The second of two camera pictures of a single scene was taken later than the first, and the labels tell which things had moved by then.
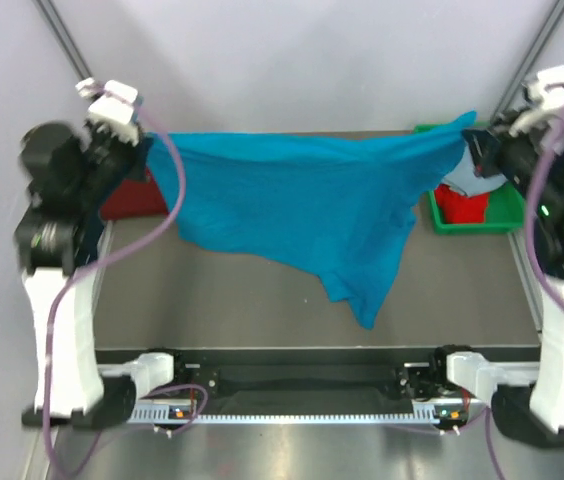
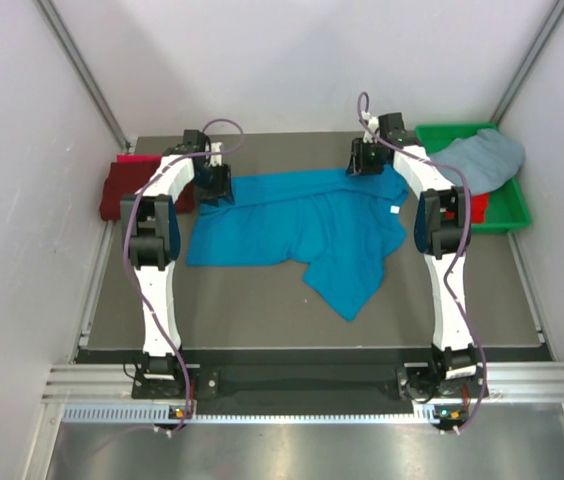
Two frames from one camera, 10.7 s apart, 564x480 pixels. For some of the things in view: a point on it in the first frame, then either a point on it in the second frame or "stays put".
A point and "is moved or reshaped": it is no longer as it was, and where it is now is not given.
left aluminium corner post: x=61 y=36 stays put
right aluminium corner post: x=532 y=58 stays put
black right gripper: x=486 y=147 to x=356 y=165
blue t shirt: x=345 y=203 is moved or reshaped
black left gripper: x=137 y=154 to x=221 y=188
